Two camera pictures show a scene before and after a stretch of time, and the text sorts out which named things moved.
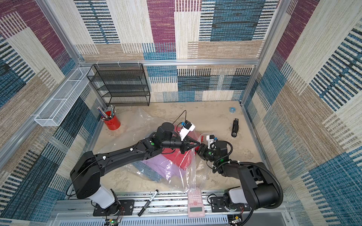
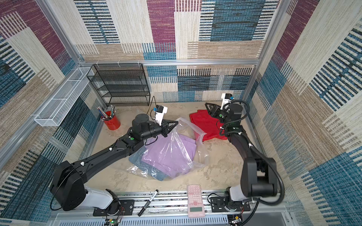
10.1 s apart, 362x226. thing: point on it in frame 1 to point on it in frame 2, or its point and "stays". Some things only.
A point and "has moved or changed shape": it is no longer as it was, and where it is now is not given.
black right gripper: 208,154 to 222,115
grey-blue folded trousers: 148,171 stays
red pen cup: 113,124 stays
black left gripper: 186,145 to 165,126
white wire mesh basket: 56,109 stays
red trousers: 183,160 to 206,126
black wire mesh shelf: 120,84 stays
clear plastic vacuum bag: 185,170 has moved or changed shape
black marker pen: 148,203 stays
